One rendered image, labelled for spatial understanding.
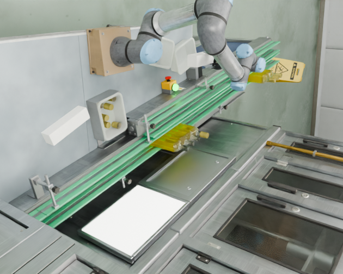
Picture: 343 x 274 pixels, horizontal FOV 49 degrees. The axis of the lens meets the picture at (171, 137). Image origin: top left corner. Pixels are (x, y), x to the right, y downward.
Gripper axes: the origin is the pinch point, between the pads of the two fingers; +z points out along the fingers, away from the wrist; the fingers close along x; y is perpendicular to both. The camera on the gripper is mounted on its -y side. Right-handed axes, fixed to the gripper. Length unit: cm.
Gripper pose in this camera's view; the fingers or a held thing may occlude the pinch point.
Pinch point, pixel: (206, 58)
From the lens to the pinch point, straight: 215.3
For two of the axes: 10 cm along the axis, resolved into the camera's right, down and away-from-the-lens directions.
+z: -8.0, -2.1, 5.7
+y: -6.0, 2.9, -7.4
